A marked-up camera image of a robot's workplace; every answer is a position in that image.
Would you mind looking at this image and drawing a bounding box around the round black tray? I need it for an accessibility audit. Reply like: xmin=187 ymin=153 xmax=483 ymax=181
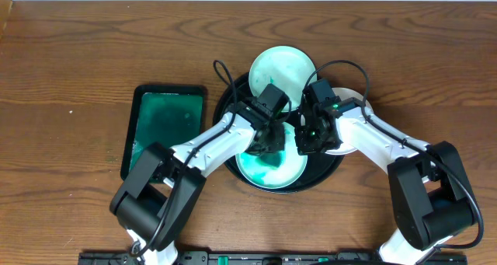
xmin=213 ymin=72 xmax=344 ymax=194

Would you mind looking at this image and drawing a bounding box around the white plate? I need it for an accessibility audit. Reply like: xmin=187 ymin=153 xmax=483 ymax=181
xmin=299 ymin=86 xmax=374 ymax=156

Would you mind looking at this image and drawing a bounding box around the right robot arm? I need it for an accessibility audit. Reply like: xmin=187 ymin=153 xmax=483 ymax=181
xmin=297 ymin=96 xmax=485 ymax=264

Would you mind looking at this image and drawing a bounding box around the black cable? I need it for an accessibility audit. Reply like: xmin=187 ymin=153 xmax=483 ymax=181
xmin=302 ymin=60 xmax=485 ymax=250
xmin=130 ymin=59 xmax=238 ymax=258

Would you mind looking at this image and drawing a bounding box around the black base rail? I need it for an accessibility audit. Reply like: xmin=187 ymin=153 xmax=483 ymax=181
xmin=77 ymin=249 xmax=467 ymax=265

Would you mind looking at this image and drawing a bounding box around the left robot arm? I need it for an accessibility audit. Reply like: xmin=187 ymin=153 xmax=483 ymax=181
xmin=109 ymin=99 xmax=286 ymax=264

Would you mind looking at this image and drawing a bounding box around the black rectangular water tray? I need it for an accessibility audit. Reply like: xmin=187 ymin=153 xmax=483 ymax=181
xmin=120 ymin=84 xmax=207 ymax=180

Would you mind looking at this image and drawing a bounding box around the green sponge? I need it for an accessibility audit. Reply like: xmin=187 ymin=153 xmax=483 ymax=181
xmin=256 ymin=151 xmax=284 ymax=168

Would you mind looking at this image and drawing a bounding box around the pale green plate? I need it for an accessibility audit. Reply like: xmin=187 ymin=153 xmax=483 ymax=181
xmin=248 ymin=46 xmax=316 ymax=111
xmin=235 ymin=123 xmax=308 ymax=189

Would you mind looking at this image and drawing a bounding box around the right black cable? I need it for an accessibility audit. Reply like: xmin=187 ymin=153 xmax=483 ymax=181
xmin=302 ymin=60 xmax=485 ymax=250

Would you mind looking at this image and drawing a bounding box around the left black cable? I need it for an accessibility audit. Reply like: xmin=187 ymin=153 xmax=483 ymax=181
xmin=130 ymin=59 xmax=238 ymax=258

